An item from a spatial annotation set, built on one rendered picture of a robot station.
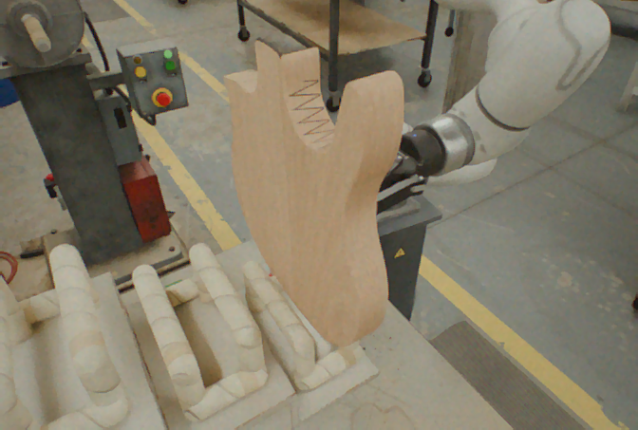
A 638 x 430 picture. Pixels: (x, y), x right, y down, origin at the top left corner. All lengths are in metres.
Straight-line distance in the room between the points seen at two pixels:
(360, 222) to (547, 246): 2.13
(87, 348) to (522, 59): 0.60
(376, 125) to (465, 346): 1.69
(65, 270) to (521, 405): 1.64
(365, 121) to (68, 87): 1.36
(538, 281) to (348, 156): 2.01
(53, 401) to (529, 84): 0.69
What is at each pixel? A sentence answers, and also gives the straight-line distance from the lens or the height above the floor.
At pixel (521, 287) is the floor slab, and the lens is 2.31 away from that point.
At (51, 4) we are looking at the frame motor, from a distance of 1.42.
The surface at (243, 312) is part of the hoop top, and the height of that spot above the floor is 1.13.
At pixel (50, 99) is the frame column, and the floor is 0.98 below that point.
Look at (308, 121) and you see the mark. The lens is 0.49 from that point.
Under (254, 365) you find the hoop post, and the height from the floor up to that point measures 1.07.
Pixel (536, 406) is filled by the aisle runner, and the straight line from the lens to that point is 1.96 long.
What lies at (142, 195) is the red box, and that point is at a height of 0.54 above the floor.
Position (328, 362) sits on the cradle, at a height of 0.98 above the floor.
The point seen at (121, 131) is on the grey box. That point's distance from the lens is 1.78.
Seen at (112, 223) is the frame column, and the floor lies 0.45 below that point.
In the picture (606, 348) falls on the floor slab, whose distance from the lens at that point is 2.24.
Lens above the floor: 1.60
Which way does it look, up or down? 37 degrees down
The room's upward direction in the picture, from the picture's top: straight up
